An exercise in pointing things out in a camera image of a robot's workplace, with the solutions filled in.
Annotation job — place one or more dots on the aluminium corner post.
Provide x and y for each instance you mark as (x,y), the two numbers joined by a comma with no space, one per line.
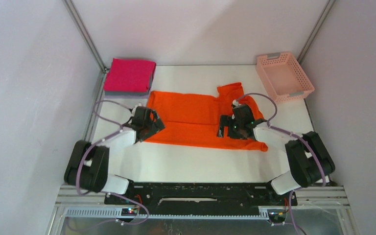
(79,23)
(316,29)

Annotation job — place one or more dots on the pink plastic basket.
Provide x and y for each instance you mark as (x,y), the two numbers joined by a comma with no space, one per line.
(283,77)

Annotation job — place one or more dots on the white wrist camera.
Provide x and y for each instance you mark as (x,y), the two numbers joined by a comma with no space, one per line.
(235,103)
(133,110)

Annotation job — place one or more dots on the left aluminium corner post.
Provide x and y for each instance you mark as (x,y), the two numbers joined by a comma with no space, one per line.
(79,23)

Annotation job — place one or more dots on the aluminium frame rail front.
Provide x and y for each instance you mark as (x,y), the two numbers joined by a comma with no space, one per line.
(313,198)

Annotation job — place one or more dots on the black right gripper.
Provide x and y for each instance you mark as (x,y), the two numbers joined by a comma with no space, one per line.
(226,121)

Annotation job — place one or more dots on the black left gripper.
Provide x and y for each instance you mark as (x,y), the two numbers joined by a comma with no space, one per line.
(156,126)

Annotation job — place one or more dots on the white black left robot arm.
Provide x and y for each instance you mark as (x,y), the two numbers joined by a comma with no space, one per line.
(88,167)

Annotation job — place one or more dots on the orange t shirt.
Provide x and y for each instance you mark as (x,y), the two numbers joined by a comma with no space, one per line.
(193,119)

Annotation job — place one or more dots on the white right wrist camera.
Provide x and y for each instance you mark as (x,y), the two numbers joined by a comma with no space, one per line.
(235,103)

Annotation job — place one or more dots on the right controller board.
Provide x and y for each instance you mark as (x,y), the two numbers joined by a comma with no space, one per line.
(277,217)

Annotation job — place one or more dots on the folded magenta t shirt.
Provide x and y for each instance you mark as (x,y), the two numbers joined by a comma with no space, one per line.
(120,66)

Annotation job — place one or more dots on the right aluminium corner post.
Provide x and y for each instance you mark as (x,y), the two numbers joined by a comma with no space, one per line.
(316,29)

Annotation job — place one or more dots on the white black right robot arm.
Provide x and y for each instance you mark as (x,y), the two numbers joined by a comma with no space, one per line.
(308,158)

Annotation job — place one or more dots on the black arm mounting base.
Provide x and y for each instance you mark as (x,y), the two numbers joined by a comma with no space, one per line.
(203,199)

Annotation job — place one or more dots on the left controller board with leds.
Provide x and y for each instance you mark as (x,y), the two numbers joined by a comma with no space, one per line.
(129,212)

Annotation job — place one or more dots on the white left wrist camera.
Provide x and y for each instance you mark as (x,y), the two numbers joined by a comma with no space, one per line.
(133,110)

